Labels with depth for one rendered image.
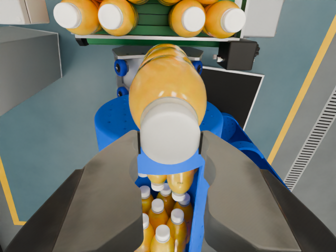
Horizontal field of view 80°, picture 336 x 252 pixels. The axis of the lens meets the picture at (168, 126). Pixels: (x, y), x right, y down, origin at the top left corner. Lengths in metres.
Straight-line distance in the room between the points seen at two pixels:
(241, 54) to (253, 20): 0.18
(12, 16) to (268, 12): 0.62
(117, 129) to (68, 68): 1.31
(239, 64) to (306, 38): 1.32
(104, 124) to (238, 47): 0.36
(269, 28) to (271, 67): 1.05
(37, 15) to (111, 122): 0.25
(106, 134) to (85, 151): 1.57
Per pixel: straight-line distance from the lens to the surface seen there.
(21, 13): 0.48
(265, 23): 0.73
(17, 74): 1.24
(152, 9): 0.61
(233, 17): 0.42
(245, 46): 0.56
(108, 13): 0.41
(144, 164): 0.36
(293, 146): 2.24
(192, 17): 0.41
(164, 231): 0.62
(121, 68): 0.55
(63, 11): 0.43
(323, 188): 2.85
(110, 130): 0.38
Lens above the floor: 1.51
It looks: 62 degrees down
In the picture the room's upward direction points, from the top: 173 degrees clockwise
